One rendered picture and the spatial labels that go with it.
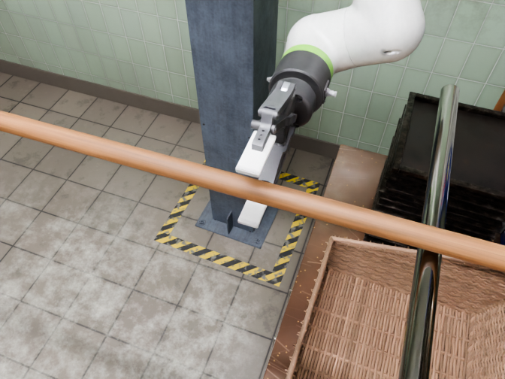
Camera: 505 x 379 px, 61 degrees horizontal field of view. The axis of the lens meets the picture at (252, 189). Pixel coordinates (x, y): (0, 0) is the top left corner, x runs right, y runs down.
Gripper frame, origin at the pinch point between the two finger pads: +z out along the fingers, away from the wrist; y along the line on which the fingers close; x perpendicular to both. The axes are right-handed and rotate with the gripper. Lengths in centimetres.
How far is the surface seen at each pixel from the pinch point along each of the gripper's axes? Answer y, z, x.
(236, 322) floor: 119, -24, 15
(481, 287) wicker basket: 47, -25, -47
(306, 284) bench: 61, -20, -9
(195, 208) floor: 119, -69, 52
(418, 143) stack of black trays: 29, -48, -25
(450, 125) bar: 1.6, -23.5, -24.5
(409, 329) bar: 2.1, 11.3, -22.5
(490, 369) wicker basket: 53, -10, -52
